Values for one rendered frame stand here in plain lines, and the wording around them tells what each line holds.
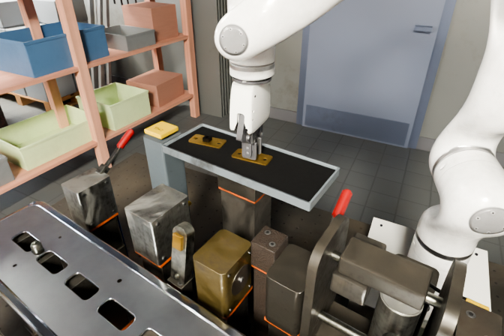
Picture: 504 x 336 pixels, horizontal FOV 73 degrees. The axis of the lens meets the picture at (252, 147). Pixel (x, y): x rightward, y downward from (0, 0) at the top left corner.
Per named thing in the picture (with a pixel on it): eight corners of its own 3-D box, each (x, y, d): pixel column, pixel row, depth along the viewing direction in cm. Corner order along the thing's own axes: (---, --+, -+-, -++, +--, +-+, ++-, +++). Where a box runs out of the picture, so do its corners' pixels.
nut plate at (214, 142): (187, 142, 80) (187, 137, 79) (196, 134, 83) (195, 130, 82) (220, 148, 77) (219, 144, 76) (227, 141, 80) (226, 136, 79)
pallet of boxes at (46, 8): (106, 92, 430) (84, -3, 375) (52, 114, 373) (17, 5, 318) (47, 79, 474) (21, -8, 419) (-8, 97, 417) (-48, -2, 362)
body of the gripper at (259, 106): (245, 61, 70) (246, 112, 75) (220, 76, 62) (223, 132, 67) (280, 66, 67) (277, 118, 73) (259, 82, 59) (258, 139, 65)
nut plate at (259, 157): (230, 157, 74) (230, 152, 73) (238, 148, 77) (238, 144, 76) (266, 166, 71) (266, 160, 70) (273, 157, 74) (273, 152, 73)
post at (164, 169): (163, 259, 108) (140, 136, 86) (180, 244, 114) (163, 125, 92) (180, 271, 105) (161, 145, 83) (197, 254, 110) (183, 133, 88)
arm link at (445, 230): (464, 223, 82) (501, 139, 69) (493, 292, 67) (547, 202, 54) (411, 217, 85) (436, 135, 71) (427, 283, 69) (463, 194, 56)
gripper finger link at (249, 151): (243, 127, 70) (243, 155, 74) (235, 133, 68) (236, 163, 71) (257, 130, 69) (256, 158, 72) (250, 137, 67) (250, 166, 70)
